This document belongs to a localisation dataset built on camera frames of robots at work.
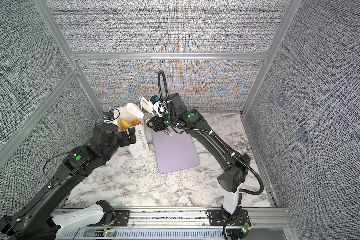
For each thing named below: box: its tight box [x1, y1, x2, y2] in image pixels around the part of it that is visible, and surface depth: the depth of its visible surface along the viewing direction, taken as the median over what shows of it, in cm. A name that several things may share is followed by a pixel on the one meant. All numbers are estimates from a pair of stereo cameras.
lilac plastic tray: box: [152, 126, 200, 174], surface depth 97 cm
